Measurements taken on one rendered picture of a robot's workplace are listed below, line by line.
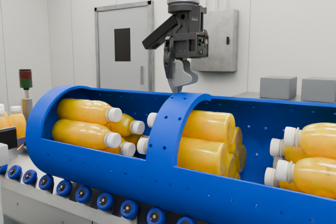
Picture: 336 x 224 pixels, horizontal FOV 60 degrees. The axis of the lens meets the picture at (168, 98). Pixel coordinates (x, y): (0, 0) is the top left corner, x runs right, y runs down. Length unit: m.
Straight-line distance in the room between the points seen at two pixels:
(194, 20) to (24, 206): 0.72
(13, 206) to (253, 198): 0.75
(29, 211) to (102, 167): 0.36
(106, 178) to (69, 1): 5.59
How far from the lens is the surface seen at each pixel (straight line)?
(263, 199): 0.53
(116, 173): 0.68
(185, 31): 0.68
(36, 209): 0.97
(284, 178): 0.59
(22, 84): 1.73
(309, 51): 3.92
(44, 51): 6.51
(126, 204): 0.74
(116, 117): 0.81
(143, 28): 4.82
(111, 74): 5.26
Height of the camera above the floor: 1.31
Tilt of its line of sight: 8 degrees down
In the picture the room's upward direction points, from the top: straight up
